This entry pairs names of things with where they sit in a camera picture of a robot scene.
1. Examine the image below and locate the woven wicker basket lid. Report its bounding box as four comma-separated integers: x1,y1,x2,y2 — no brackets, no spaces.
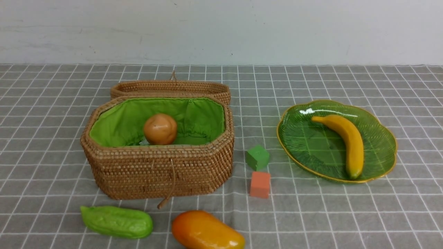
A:
110,71,231,105

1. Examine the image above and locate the orange-brown toy potato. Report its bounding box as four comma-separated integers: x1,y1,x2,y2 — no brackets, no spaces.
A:
143,113,178,145

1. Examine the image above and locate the green glass leaf plate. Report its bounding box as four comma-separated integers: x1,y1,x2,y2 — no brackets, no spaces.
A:
277,100,398,183

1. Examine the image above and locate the grey checked tablecloth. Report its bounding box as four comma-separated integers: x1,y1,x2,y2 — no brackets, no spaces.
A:
0,64,443,249

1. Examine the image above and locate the green toy chayote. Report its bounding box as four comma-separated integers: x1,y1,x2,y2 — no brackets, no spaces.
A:
80,205,154,239

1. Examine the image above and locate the woven wicker basket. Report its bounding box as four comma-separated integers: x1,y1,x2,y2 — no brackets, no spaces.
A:
80,95,234,200

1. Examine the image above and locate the wooden basket toggle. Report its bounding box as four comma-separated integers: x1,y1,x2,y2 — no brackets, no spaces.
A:
157,196,171,210

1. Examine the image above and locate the orange foam cube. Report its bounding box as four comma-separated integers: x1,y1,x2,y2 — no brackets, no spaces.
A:
250,171,271,199

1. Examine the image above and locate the yellow toy banana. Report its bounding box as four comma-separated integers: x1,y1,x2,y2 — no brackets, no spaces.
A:
311,114,364,180

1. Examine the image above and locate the orange-yellow toy mango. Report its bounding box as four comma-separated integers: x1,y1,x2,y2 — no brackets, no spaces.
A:
171,210,246,249

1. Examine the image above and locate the green foam cube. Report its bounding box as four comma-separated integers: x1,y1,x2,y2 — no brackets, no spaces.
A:
245,145,270,171

